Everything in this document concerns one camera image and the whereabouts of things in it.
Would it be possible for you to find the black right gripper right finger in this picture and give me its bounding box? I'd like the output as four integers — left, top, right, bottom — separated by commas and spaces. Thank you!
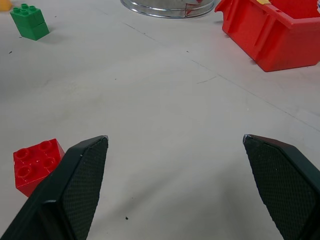
242, 133, 320, 240

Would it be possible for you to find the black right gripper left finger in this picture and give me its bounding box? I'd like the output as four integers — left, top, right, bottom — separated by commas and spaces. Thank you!
0, 135, 109, 240

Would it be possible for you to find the red toy brick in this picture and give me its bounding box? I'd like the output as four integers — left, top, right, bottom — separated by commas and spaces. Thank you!
12, 138, 66, 198

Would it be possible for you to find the red plastic storage bin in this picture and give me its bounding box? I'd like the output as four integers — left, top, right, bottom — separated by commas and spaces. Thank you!
214, 0, 320, 73

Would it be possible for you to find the green toy brick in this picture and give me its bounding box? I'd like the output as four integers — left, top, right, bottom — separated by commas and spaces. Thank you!
9, 3, 50, 41

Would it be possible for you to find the yellow toy piece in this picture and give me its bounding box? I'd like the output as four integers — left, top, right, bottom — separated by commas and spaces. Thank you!
0, 0, 13, 12

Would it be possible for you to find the round silver metal basin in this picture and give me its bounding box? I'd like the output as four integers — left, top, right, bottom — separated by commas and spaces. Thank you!
120, 0, 216, 19

